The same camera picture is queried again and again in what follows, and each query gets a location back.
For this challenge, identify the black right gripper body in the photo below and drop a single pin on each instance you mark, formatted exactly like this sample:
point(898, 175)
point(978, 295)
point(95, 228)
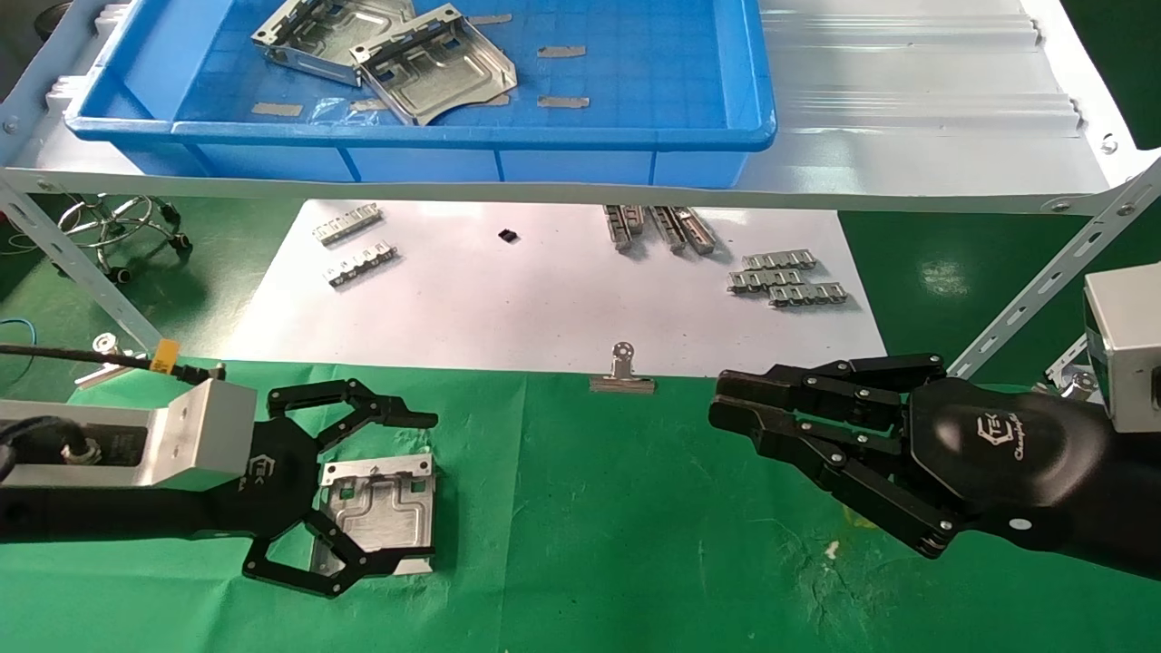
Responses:
point(998, 453)

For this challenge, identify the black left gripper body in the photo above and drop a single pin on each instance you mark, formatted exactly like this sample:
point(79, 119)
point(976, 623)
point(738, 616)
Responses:
point(286, 481)

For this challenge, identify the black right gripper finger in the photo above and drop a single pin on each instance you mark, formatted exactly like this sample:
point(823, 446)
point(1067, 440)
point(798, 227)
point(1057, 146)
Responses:
point(816, 385)
point(843, 462)

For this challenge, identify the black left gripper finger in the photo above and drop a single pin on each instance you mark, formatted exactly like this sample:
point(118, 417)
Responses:
point(390, 415)
point(340, 571)

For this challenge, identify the metal bracket plate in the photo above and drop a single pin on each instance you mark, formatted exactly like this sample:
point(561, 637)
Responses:
point(444, 73)
point(381, 517)
point(317, 36)

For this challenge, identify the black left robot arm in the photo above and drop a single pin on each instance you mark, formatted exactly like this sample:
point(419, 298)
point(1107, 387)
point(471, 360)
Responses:
point(63, 517)

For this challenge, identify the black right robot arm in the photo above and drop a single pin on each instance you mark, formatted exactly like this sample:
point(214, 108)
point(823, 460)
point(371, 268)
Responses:
point(1145, 508)

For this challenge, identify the white table sheet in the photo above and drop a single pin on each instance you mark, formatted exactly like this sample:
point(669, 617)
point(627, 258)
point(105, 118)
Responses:
point(499, 299)

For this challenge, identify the perforated grey shelf brace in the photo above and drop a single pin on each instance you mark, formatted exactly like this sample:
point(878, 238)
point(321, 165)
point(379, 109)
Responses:
point(1043, 290)
point(82, 263)

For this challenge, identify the green table cloth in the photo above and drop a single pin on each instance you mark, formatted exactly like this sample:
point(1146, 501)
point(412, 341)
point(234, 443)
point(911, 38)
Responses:
point(590, 526)

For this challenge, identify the black stool chrome base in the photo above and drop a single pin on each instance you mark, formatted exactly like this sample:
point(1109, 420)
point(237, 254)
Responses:
point(181, 241)

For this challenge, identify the blue plastic bin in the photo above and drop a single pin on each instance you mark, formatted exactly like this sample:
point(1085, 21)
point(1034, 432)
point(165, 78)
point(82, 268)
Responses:
point(544, 163)

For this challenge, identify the grey tape strip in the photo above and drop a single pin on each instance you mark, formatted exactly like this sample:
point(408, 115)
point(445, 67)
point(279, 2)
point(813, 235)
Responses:
point(490, 19)
point(370, 104)
point(561, 52)
point(497, 100)
point(562, 102)
point(277, 109)

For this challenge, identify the small metal rail part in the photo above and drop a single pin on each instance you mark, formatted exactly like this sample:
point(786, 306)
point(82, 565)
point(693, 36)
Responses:
point(766, 281)
point(685, 229)
point(807, 294)
point(778, 261)
point(347, 224)
point(623, 227)
point(361, 265)

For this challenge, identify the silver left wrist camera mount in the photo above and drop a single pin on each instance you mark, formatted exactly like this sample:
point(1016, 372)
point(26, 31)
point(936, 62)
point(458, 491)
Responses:
point(200, 426)

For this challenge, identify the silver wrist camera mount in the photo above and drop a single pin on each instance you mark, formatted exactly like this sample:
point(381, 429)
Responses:
point(1125, 345)
point(200, 426)

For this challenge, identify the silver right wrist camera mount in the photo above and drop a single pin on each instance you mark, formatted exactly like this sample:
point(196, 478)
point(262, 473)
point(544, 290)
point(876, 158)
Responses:
point(1125, 345)

